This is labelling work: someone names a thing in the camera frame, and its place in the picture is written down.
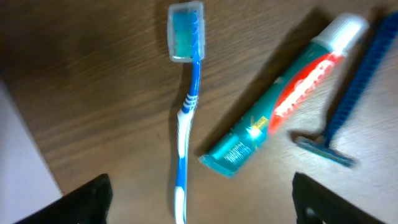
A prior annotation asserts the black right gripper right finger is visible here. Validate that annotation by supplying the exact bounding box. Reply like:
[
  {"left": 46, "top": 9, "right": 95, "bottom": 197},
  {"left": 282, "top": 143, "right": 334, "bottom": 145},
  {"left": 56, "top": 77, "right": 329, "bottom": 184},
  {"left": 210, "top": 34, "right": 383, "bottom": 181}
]
[{"left": 292, "top": 172, "right": 383, "bottom": 224}]

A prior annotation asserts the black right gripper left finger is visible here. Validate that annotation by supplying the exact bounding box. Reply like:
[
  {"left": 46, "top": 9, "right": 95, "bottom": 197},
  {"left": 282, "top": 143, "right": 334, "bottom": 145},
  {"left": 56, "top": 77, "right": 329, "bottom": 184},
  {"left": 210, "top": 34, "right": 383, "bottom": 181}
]
[{"left": 17, "top": 174, "right": 113, "bottom": 224}]

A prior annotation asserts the blue disposable razor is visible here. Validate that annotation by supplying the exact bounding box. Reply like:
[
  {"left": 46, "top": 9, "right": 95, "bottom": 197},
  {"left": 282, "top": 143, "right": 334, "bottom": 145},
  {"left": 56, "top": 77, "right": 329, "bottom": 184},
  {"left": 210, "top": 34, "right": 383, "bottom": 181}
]
[{"left": 294, "top": 11, "right": 397, "bottom": 169}]

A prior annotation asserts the green red toothpaste tube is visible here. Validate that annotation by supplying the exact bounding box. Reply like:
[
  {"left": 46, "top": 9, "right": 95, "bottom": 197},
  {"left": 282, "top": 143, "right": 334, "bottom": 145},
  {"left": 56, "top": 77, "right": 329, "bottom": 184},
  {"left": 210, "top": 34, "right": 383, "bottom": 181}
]
[{"left": 199, "top": 13, "right": 369, "bottom": 177}]

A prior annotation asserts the blue white toothbrush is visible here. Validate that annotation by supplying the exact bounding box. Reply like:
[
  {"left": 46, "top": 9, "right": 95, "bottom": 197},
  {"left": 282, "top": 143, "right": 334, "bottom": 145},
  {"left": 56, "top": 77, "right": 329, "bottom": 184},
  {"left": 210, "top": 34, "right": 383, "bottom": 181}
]
[{"left": 167, "top": 1, "right": 205, "bottom": 224}]

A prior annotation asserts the white cardboard box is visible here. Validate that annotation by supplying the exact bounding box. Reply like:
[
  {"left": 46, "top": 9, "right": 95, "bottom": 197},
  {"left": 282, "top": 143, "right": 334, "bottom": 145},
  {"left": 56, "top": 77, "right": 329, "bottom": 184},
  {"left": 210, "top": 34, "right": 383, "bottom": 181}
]
[{"left": 1, "top": 82, "right": 63, "bottom": 223}]

